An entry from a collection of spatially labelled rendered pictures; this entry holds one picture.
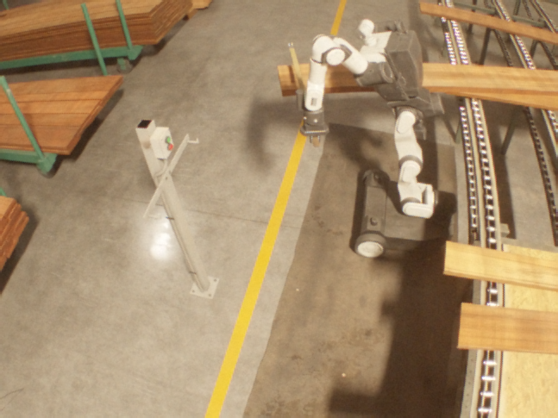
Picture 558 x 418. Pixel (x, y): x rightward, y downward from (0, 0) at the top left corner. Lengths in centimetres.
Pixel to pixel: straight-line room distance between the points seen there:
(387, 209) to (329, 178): 56
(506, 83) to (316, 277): 184
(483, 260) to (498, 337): 36
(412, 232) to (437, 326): 62
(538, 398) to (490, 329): 39
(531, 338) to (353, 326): 122
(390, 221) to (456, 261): 102
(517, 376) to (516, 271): 47
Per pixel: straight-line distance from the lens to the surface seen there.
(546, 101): 309
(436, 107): 219
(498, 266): 189
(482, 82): 285
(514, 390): 176
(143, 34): 441
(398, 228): 273
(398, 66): 197
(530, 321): 184
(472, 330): 170
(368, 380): 245
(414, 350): 255
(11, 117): 426
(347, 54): 167
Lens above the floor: 235
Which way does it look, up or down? 52 degrees down
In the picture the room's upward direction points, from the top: 8 degrees counter-clockwise
